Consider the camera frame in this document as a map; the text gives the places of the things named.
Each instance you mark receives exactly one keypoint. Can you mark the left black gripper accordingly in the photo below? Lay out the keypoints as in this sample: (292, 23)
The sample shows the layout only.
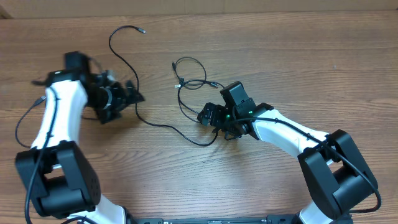
(122, 100)

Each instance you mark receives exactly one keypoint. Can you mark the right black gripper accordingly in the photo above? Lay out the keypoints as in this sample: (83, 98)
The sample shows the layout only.
(210, 114)

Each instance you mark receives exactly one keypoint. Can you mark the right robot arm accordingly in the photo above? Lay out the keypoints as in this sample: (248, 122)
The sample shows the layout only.
(338, 178)

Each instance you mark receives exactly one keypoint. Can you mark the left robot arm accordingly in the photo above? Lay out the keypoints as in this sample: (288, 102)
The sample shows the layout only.
(59, 180)

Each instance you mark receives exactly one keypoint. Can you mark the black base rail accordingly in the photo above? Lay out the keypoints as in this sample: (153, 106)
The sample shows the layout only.
(211, 220)

